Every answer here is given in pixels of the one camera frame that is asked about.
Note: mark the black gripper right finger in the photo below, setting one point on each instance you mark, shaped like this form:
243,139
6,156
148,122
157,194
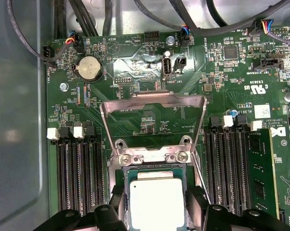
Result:
217,219

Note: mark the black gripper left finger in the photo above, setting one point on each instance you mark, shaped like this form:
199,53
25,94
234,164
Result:
106,219

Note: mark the silver square CPU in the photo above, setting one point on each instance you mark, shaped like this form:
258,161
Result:
157,204

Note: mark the metal socket cover frame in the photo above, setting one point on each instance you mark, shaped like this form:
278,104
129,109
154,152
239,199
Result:
154,98

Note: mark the metal CPU socket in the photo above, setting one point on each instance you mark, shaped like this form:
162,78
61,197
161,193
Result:
118,174

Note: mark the green RAM stick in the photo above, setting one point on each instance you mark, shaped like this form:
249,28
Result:
260,168

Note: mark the black and grey PC case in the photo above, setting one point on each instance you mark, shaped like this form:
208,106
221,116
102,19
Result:
15,120

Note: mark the silver board screw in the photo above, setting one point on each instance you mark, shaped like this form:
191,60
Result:
63,86
170,40

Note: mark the green motherboard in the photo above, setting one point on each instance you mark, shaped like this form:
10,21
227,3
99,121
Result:
207,72

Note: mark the round coin battery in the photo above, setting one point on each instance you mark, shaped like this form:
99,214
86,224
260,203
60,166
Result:
88,68

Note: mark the internal USB port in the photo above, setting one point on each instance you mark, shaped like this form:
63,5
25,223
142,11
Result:
166,68

